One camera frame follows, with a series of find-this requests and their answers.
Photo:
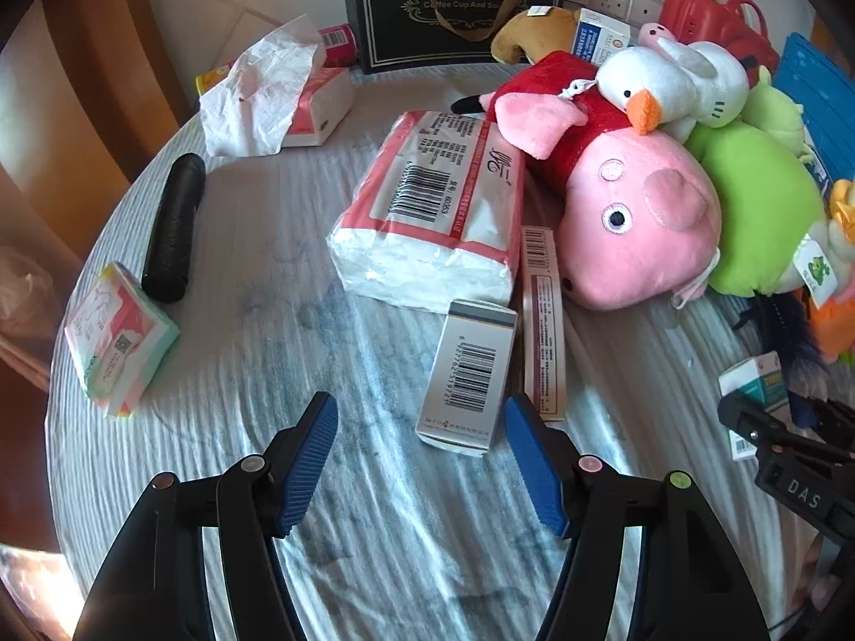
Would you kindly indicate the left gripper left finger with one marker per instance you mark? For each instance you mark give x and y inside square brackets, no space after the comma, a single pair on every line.
[152,583]

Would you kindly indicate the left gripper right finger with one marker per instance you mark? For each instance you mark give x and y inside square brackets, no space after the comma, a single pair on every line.
[691,584]

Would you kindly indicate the green plush pillow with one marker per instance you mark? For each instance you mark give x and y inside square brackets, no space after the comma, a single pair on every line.
[769,200]

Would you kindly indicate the pink pig plush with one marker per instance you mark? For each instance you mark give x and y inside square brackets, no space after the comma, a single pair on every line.
[641,218]

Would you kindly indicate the white duck plush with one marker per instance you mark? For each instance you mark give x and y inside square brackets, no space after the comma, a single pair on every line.
[673,85]

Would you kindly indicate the large pink tissue pack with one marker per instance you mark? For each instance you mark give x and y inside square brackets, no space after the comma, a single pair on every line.
[437,216]

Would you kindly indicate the small green white box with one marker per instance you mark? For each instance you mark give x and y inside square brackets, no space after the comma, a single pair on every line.
[758,383]

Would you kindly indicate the small colourful tissue pack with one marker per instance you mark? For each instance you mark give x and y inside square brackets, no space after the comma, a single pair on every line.
[118,337]

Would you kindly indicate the long pink narrow box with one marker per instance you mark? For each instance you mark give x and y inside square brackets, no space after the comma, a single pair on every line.
[544,378]

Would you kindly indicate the white blue medicine box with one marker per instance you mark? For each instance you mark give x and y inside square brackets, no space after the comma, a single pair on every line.
[466,385]

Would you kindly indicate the black rolled bag bundle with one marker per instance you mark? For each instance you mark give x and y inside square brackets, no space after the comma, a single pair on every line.
[166,271]

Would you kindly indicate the blue plastic crate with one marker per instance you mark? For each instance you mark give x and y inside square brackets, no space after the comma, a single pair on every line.
[812,79]

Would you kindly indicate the red bear suitcase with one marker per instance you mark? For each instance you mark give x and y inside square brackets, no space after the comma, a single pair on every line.
[739,26]

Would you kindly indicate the white blue box behind plush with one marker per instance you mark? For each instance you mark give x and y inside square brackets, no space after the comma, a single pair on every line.
[599,36]

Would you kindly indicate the brown plush toy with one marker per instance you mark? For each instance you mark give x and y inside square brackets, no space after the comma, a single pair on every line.
[533,34]

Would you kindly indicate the open tissue pack with paper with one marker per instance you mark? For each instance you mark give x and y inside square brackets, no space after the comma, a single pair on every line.
[277,95]

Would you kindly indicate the red cylindrical can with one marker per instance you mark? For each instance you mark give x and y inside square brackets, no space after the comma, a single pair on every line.
[340,46]

